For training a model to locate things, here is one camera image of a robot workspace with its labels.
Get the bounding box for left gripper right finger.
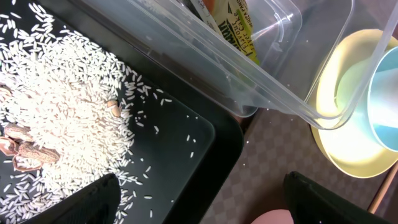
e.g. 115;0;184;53
283;171;389;224

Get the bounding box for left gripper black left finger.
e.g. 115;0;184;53
25;174;121;224

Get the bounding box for yellow plate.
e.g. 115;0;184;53
312;29;397;179

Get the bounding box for wooden chopstick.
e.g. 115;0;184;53
368;162;397;214

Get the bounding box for rice pile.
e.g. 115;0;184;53
0;0;200;224

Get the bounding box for light blue bowl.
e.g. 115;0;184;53
335;47;397;151

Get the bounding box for green orange snack wrapper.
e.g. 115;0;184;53
190;0;259;63

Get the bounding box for black waste tray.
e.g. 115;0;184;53
0;0;245;224

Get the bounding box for dark brown serving tray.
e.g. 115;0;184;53
202;109;385;223

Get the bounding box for peanut shell pieces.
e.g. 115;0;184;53
1;83;123;173

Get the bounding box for clear plastic bin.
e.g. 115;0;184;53
81;0;397;129

